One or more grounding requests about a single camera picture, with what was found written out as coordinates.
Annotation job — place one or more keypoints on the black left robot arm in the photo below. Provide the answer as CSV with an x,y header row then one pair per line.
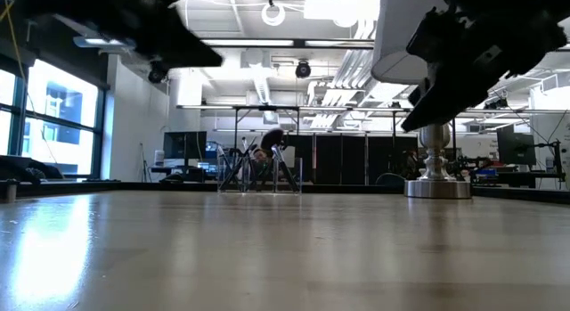
x,y
67,8

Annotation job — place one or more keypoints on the dark blue chair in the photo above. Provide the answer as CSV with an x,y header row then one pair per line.
x,y
391,179

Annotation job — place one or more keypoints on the black computer monitor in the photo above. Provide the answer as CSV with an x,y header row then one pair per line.
x,y
516,148
184,145

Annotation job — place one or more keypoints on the clear acrylic brush organizer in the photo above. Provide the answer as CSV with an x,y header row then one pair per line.
x,y
294,186

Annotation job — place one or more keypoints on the black metal workstation frame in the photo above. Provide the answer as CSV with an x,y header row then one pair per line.
x,y
249,108

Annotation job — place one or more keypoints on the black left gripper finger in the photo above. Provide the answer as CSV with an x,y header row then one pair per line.
x,y
187,50

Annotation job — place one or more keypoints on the person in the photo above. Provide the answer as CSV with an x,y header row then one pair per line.
x,y
260,156
412,161

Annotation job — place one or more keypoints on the black ceiling dome camera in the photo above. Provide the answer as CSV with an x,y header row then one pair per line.
x,y
303,69
157,74

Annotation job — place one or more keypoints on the small grey post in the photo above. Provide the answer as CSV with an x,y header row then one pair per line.
x,y
11,190

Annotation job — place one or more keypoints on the white container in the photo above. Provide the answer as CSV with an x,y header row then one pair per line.
x,y
159,157

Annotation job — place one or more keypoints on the white-shaded silver table lamp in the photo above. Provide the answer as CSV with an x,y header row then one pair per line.
x,y
392,35

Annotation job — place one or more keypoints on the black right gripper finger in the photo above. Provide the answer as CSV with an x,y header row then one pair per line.
x,y
454,88

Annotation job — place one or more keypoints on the black partition wall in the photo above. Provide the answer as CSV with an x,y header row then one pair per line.
x,y
352,159

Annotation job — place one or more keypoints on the black aluminium table frame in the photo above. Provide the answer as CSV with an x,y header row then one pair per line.
x,y
111,186

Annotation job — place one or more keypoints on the large window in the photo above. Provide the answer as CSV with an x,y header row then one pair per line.
x,y
58,137

